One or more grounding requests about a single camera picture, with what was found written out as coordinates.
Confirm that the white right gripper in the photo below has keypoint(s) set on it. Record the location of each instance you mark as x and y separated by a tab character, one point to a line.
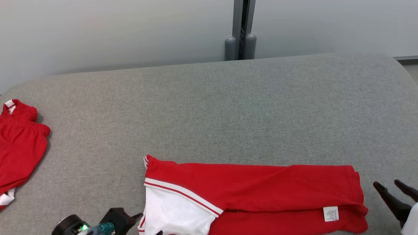
411	222

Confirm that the red basketball jersey number 23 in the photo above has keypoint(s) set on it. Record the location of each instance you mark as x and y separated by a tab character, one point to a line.
254	192

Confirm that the red shorts with white stripe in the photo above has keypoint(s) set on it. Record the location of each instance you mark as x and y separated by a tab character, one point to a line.
19	147

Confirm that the grey metal post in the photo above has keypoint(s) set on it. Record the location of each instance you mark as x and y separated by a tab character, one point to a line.
241	32

